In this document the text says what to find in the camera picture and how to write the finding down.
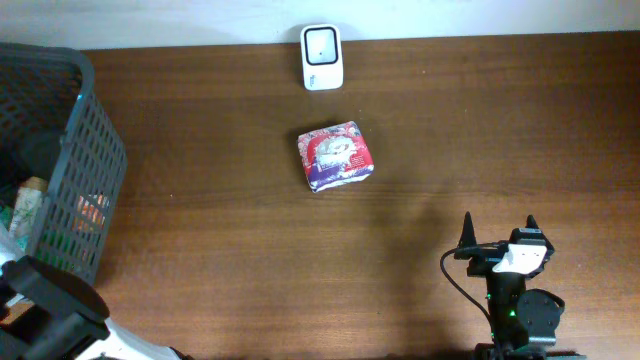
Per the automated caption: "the red purple tissue pack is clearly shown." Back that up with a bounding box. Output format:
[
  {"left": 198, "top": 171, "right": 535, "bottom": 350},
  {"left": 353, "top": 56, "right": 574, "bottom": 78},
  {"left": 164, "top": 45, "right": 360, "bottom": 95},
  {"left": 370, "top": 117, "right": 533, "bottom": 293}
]
[{"left": 297, "top": 121, "right": 375, "bottom": 193}]

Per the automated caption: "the orange tissue pack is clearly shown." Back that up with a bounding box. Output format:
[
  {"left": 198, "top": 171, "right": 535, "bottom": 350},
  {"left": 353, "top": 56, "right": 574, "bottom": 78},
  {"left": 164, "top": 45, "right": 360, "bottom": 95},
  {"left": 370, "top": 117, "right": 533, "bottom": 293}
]
[{"left": 72, "top": 194, "right": 110, "bottom": 232}]

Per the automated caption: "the white green tube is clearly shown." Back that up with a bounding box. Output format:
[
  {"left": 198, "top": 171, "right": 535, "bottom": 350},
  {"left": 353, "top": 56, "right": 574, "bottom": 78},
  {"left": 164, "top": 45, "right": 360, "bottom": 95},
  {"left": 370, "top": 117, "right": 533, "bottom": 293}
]
[{"left": 9, "top": 177, "right": 48, "bottom": 241}]

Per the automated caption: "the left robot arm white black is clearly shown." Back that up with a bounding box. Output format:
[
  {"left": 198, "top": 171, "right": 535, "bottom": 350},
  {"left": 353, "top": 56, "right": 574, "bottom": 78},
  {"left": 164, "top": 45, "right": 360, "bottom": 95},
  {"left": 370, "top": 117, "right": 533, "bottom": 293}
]
[{"left": 1, "top": 229, "right": 192, "bottom": 360}]

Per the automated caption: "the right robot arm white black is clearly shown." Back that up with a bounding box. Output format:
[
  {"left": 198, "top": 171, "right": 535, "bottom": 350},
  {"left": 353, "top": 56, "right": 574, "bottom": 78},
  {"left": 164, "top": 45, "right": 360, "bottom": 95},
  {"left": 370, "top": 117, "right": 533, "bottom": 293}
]
[{"left": 440, "top": 213, "right": 584, "bottom": 360}]

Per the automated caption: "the grey plastic mesh basket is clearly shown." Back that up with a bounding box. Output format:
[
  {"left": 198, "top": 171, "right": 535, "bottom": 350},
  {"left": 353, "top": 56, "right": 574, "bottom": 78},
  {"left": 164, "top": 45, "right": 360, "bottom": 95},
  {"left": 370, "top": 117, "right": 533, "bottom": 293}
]
[{"left": 1, "top": 43, "right": 128, "bottom": 283}]

